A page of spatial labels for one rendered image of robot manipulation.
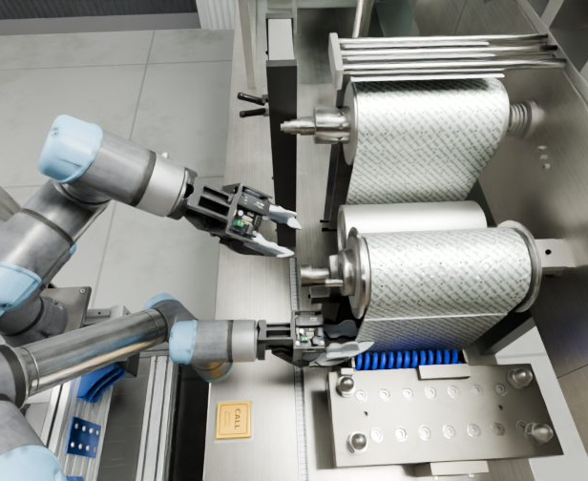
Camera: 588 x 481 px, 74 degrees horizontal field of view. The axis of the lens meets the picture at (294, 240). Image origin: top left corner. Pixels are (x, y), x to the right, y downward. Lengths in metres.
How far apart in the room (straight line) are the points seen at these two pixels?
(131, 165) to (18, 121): 2.88
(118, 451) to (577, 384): 1.44
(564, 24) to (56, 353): 0.96
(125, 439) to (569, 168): 1.57
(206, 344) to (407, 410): 0.39
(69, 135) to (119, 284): 1.75
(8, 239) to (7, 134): 2.76
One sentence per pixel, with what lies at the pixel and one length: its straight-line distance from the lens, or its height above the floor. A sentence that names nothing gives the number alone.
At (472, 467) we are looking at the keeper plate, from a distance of 0.85.
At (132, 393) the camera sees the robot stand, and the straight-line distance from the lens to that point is 1.75.
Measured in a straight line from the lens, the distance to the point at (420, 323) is 0.71.
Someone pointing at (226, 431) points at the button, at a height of 0.92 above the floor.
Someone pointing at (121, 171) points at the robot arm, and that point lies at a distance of 0.50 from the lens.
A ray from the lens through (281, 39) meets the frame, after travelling 0.74.
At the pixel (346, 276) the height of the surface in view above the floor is 1.28.
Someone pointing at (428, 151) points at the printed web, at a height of 1.34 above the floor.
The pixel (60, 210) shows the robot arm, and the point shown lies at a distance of 0.57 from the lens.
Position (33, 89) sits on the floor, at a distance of 3.61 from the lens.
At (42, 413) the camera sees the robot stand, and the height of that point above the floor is 0.73.
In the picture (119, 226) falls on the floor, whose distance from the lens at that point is 2.41.
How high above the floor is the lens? 1.81
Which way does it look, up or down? 57 degrees down
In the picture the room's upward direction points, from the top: straight up
